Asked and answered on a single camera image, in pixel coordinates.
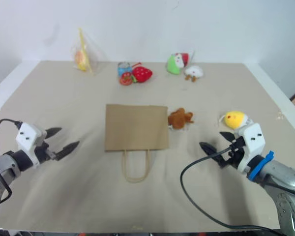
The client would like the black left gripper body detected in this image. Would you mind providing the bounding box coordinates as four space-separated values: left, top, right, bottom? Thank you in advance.
35 137 59 165

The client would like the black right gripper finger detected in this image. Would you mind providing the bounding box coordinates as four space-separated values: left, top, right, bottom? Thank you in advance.
219 131 237 144
199 142 225 166

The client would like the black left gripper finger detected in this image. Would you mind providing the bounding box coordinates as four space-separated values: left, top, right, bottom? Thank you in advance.
45 127 63 140
54 141 80 162

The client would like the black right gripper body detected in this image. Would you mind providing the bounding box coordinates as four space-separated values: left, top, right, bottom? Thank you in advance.
222 136 245 170

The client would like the yellow chick plush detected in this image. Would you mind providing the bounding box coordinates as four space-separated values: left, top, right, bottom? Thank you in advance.
218 110 253 130

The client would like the brown plush toy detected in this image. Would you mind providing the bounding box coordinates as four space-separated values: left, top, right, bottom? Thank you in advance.
167 107 195 131

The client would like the brown paper bag with handles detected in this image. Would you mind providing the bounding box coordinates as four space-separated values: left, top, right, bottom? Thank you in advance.
104 104 171 184

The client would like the clear bag with yellow toy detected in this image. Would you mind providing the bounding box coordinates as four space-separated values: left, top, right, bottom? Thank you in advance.
71 27 107 76

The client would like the blue right wrist clip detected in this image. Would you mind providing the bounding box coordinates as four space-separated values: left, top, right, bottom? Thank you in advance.
247 150 275 180

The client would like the beige table cover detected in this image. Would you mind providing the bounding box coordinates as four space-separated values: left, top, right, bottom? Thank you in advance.
0 60 295 233

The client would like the white plush toy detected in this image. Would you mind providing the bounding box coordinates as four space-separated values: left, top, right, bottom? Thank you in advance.
183 64 205 83

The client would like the green red plush toy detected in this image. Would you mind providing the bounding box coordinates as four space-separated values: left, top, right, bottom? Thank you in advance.
166 52 191 75

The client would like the blue and red drink can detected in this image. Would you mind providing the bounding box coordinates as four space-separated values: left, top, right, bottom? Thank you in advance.
117 61 134 86

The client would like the red strawberry plush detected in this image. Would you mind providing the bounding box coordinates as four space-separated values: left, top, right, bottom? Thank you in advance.
130 61 154 84

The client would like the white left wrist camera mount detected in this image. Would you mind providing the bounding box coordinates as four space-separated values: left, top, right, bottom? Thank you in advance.
15 122 48 169

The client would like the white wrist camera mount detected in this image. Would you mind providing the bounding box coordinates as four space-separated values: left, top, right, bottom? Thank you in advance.
235 122 265 174
15 122 48 169

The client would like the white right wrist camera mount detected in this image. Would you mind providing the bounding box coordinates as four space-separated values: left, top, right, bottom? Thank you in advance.
235 122 265 174

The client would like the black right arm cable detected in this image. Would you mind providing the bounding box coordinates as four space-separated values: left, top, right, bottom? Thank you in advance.
180 141 284 236

